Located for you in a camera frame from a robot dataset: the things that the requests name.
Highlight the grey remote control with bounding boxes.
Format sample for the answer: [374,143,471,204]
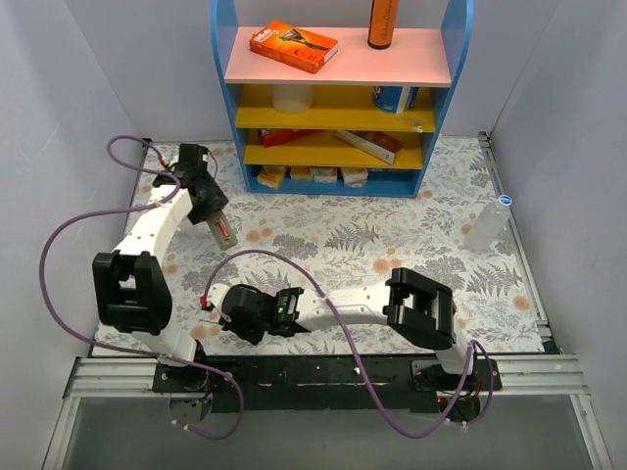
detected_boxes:
[206,211,238,251]

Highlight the red yellow battery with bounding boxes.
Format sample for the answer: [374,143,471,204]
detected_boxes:
[216,219,230,239]

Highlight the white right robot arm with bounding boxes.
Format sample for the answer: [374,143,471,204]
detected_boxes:
[208,268,479,390]

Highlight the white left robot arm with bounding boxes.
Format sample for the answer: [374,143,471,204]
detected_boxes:
[92,143,237,392]

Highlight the yellow soap box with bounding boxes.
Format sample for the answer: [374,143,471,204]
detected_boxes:
[257,165,288,189]

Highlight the red box left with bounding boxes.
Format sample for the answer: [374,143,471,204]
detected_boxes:
[258,128,320,148]

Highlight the floral tablecloth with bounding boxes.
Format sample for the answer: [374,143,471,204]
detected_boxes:
[163,138,543,355]

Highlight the white cup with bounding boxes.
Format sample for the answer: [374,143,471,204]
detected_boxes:
[271,84,315,114]

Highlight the blue shelf unit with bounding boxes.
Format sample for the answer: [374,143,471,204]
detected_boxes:
[211,1,475,198]

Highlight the white soap box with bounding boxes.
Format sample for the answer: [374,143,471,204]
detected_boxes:
[340,167,368,189]

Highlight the orange razor box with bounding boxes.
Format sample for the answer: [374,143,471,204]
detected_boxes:
[249,21,339,74]

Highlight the red white long box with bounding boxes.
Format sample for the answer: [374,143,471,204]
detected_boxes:
[333,130,405,165]

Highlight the blue white can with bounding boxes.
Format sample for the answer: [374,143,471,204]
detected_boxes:
[372,86,419,115]

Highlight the orange bottle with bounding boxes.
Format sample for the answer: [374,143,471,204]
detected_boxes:
[367,0,399,50]

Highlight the clear plastic water bottle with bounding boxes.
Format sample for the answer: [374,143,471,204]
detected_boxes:
[464,195,512,253]

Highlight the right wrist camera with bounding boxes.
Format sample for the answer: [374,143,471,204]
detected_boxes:
[200,284,230,312]

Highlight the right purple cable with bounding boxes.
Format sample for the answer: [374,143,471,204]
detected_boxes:
[201,249,497,439]

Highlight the purple cable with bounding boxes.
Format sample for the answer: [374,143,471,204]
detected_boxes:
[201,249,497,439]
[38,134,246,441]

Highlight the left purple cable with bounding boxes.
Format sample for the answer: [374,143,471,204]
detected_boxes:
[38,134,246,441]

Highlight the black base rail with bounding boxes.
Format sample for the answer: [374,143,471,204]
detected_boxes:
[152,354,503,420]

